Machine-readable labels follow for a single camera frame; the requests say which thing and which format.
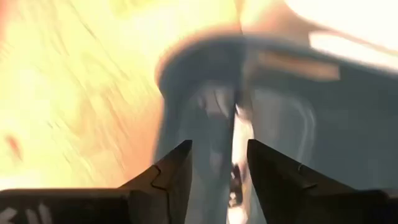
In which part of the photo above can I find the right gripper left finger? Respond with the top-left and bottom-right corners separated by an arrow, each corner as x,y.
119,139 -> 193,224

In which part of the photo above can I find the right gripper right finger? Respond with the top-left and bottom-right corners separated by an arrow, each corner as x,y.
247,139 -> 352,224

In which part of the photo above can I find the cream handled table knife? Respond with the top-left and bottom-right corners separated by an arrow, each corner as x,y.
226,102 -> 256,224

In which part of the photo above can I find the teal plastic bin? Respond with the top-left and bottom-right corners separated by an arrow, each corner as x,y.
154,34 -> 398,224

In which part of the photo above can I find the white plastic bin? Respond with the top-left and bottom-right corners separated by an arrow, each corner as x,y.
282,0 -> 398,74

